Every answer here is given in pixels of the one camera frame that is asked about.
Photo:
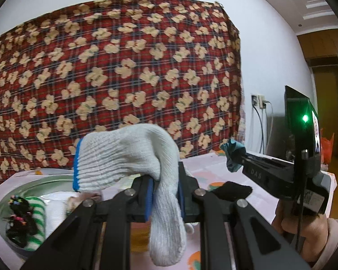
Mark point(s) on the teal blue cloth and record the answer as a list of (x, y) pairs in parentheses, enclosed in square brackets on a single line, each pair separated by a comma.
[(234, 152)]

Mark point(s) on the white knit work glove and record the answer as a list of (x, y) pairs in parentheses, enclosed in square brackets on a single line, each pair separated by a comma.
[(104, 158)]

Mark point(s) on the white wall power outlet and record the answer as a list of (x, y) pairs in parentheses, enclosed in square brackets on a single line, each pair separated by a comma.
[(259, 101)]

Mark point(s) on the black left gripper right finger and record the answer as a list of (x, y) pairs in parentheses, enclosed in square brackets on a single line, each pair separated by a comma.
[(233, 235)]

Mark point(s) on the green white striped cloth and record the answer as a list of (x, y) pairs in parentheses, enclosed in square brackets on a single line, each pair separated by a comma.
[(38, 221)]

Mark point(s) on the red plaid teddy bear blanket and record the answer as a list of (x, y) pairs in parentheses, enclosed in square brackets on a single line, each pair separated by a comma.
[(106, 64)]

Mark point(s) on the pink folded cloth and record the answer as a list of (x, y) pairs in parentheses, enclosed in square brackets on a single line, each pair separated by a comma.
[(73, 202)]

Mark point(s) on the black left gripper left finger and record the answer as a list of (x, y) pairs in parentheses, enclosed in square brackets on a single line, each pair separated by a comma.
[(96, 235)]

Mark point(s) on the black fuzzy cloth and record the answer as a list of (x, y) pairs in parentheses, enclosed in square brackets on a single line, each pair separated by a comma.
[(231, 191)]

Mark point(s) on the round metal tin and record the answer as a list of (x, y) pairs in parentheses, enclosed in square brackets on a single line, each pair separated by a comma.
[(53, 191)]

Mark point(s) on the yellow sponge cloth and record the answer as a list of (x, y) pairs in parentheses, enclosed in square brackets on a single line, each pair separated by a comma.
[(139, 237)]

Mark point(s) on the person's right hand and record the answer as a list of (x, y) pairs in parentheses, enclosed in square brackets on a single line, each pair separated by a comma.
[(314, 229)]

